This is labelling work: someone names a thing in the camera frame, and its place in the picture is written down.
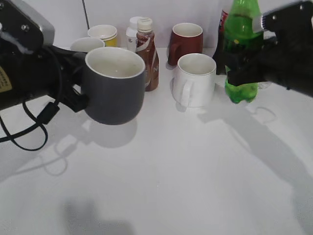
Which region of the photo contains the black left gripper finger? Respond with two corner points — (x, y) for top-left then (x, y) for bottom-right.
(50, 80), (89, 113)
(52, 46), (87, 73)

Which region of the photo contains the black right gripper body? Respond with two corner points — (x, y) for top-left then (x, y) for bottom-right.
(252, 0), (313, 96)

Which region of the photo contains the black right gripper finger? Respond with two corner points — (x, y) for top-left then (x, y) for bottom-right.
(218, 40), (263, 70)
(227, 64), (267, 86)

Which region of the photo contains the white ceramic mug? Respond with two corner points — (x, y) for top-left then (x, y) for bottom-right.
(173, 53), (217, 108)

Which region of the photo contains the black ceramic mug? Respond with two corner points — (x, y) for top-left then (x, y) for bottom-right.
(70, 37), (105, 53)

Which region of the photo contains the dark grey ceramic mug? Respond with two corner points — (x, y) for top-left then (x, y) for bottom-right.
(81, 47), (145, 125)

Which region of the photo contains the thin black cable on wall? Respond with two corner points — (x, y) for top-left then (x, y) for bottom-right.
(82, 0), (90, 30)

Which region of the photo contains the white plastic drink bottle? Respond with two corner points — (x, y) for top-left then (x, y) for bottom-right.
(126, 16), (142, 52)

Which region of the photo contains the green Sprite soda bottle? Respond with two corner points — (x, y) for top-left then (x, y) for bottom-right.
(223, 0), (264, 104)

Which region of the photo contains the brown Nescafe coffee bottle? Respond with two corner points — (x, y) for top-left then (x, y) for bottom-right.
(135, 18), (159, 92)

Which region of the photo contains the dark red ceramic mug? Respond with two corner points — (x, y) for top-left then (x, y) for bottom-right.
(168, 23), (203, 66)

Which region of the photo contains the cola bottle red label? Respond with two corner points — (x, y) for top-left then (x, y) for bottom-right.
(213, 9), (228, 75)

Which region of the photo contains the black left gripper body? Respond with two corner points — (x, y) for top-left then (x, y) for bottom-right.
(0, 0), (64, 110)

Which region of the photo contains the yellow paper cup stack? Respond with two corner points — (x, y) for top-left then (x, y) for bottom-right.
(87, 24), (117, 47)

